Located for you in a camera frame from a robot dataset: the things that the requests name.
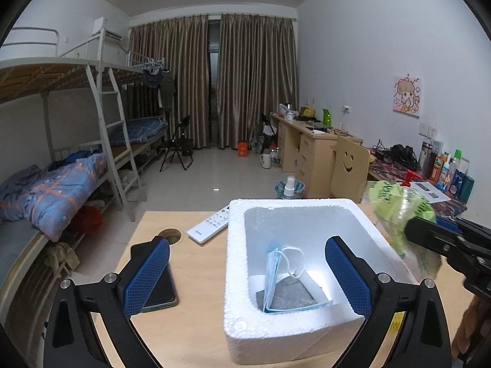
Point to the blue face mask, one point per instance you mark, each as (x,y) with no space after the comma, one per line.
(276,276)

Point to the blue printed blanket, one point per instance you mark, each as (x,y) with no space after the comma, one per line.
(57,191)

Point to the black folding chair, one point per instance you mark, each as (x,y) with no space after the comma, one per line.
(180,145)

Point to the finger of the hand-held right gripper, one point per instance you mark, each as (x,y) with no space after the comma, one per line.
(425,232)
(473,268)

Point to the white metal bunk bed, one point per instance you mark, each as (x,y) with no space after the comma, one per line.
(132,138)
(96,103)

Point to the silver thermos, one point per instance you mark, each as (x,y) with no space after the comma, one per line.
(425,159)

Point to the black headphones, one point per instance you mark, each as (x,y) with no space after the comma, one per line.
(402,152)

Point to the green wet wipe packet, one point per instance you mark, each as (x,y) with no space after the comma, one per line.
(391,203)

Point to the hanging dark green shirt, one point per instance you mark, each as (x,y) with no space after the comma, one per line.
(167,92)

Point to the row of toiletry bottles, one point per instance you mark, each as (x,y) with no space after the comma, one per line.
(456,176)

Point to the white lotion bottle red pump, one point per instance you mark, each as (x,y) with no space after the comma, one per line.
(410,178)

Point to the brown curtain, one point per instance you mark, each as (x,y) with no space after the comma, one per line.
(172,84)
(257,84)

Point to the cartoon wall poster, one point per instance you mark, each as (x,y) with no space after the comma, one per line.
(406,96)

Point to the clear spray bottle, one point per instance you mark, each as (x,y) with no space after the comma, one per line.
(290,186)

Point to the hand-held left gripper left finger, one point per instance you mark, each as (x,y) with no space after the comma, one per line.
(147,272)

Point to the person's right hand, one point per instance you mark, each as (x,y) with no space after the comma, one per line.
(466,329)

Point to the hanging dark blue shirt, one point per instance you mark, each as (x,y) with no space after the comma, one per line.
(151,79)

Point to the red bag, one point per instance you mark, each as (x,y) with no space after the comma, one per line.
(88,220)

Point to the yellow black pouch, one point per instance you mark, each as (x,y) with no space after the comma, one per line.
(307,113)

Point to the orange box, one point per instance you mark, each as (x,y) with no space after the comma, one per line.
(243,149)

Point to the wooden chair with smiley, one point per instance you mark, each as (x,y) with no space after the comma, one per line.
(349,165)

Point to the white wall switch panel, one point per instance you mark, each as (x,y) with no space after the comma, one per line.
(427,129)

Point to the wooden desk with drawers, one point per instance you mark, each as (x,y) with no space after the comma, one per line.
(303,153)

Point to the blue basin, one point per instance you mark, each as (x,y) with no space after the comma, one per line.
(299,188)

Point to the grey sock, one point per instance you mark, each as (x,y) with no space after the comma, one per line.
(295,293)

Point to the blue plaid mattress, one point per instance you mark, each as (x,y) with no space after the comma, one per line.
(138,130)

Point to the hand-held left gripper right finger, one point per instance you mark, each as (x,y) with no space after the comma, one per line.
(347,272)

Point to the printed paper sheet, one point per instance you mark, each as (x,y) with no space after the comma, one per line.
(433,193)

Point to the white foam box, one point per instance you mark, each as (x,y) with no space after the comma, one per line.
(245,314)

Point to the white remote control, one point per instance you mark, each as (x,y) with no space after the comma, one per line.
(209,224)

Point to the white air conditioner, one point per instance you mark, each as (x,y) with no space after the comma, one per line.
(109,32)

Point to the black smartphone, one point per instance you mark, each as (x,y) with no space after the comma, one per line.
(161,287)

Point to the desk with patterned cover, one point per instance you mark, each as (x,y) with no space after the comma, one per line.
(387,168)

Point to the folded black chair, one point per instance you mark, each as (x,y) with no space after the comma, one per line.
(268,128)

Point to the beige clothes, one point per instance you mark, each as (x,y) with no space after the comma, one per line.
(61,257)

